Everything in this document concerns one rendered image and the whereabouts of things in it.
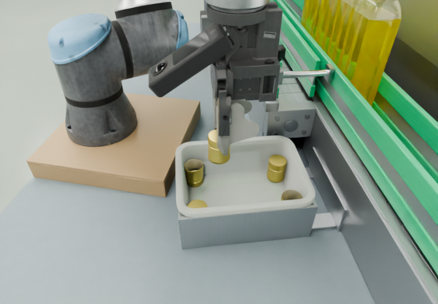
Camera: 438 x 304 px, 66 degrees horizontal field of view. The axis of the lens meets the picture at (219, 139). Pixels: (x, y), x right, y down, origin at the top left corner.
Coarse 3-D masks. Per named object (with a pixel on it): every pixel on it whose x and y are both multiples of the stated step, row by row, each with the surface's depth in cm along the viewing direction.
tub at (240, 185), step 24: (192, 144) 63; (240, 144) 64; (264, 144) 65; (288, 144) 63; (216, 168) 67; (240, 168) 67; (264, 168) 68; (288, 168) 63; (192, 192) 63; (216, 192) 63; (240, 192) 63; (264, 192) 63; (312, 192) 53; (192, 216) 51
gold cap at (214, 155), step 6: (210, 132) 51; (216, 132) 51; (210, 138) 50; (216, 138) 50; (210, 144) 51; (216, 144) 50; (210, 150) 51; (216, 150) 50; (210, 156) 52; (216, 156) 51; (222, 156) 51; (228, 156) 52; (216, 162) 52; (222, 162) 52
